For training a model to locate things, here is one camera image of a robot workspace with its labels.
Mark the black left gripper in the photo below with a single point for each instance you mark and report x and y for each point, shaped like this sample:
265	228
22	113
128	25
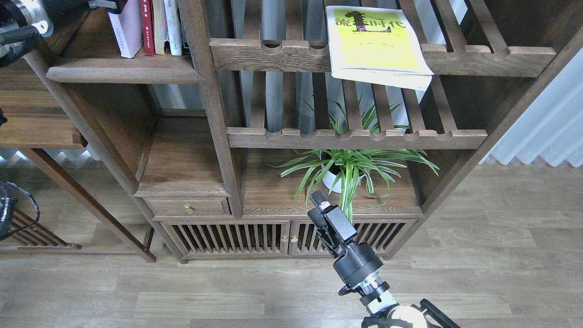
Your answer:
111	6

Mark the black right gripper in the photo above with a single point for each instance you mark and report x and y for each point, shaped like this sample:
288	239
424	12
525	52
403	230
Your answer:
355	262

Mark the pale purple book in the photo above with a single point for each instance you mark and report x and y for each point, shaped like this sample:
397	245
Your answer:
127	27

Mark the red cover book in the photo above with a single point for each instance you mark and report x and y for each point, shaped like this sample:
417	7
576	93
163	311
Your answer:
146	12

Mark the yellow cover book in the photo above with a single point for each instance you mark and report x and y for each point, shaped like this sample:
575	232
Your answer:
375	45

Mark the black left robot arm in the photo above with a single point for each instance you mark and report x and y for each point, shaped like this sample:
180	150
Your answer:
23	24

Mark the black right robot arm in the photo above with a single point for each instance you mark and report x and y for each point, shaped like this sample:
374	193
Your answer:
386	312

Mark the wooden side shelf unit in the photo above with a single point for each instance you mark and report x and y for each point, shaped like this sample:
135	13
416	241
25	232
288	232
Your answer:
82	206

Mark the white plant pot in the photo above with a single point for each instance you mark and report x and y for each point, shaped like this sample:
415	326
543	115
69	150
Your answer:
333	181

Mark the green spider plant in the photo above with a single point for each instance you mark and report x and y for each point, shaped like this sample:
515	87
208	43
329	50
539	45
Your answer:
381	161

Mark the tan spine upright book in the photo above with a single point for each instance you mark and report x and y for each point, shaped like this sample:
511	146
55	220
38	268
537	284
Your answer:
160	27

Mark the green spine upright book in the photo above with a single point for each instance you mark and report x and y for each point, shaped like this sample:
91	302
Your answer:
185	45

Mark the dark wooden bookshelf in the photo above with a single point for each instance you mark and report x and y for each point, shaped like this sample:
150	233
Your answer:
203	129

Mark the brass drawer knob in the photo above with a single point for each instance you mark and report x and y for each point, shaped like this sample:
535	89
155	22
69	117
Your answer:
188	209

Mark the white curtain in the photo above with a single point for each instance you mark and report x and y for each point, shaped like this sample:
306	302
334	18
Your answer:
551	130

